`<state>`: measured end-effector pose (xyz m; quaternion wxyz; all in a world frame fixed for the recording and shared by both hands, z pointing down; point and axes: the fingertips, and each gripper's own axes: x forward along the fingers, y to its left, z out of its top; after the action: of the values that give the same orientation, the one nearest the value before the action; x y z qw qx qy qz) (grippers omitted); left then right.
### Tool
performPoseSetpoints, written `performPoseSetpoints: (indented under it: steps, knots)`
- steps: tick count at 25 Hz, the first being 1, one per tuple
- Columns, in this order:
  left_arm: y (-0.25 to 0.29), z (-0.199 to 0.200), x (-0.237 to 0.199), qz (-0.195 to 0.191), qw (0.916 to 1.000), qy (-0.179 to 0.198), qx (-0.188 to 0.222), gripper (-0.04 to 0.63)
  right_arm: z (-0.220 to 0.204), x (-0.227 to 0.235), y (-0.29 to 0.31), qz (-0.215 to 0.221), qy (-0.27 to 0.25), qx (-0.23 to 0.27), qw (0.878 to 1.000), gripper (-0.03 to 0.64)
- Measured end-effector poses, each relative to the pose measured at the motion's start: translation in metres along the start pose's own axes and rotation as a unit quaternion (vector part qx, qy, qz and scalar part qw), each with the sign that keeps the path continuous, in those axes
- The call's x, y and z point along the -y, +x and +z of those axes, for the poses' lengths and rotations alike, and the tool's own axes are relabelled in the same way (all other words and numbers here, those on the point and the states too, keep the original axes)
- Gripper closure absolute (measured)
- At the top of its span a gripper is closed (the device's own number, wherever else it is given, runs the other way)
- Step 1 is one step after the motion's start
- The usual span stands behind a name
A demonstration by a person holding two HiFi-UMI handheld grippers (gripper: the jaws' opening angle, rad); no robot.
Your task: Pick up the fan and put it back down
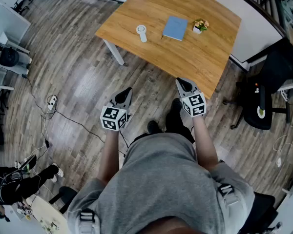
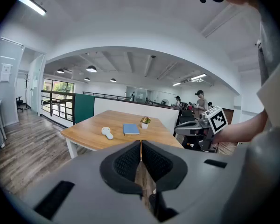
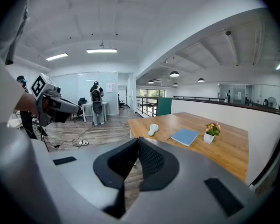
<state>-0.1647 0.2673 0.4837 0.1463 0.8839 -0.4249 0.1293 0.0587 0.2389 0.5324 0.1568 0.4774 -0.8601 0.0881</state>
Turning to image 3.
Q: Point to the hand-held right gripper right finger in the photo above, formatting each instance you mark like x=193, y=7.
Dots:
x=161, y=171

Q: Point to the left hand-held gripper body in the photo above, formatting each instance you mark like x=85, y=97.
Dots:
x=43, y=90

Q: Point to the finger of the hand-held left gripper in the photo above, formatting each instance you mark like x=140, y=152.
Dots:
x=60, y=117
x=70, y=106

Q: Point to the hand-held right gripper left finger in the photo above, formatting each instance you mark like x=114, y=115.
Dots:
x=112, y=171

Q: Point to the white handheld fan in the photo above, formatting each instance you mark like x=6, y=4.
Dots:
x=153, y=128

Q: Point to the person's left forearm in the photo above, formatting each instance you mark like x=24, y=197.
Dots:
x=28, y=104

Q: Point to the white desk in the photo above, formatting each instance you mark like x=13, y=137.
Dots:
x=88, y=104

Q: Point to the black standing fan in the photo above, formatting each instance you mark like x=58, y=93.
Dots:
x=271, y=101

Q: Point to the black office chair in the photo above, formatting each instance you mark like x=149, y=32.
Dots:
x=121, y=102
x=82, y=101

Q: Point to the black tripod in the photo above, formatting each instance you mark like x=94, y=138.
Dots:
x=44, y=141

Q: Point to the white power strip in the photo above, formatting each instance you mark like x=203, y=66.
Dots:
x=84, y=143

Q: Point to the person's grey shirt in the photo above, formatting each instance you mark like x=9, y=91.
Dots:
x=4, y=90

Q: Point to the blue notebook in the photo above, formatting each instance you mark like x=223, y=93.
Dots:
x=184, y=136

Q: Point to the white paper notice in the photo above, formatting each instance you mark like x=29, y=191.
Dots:
x=109, y=87

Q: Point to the black coat rack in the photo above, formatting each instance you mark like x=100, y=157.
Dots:
x=126, y=97

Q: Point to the potted plant in white pot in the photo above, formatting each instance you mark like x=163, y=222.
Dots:
x=209, y=137

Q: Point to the green partition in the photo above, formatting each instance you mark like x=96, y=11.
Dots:
x=164, y=106

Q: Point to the black metal railing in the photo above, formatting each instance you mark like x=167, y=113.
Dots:
x=147, y=97

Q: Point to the ceiling security camera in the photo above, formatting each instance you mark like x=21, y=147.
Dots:
x=228, y=32

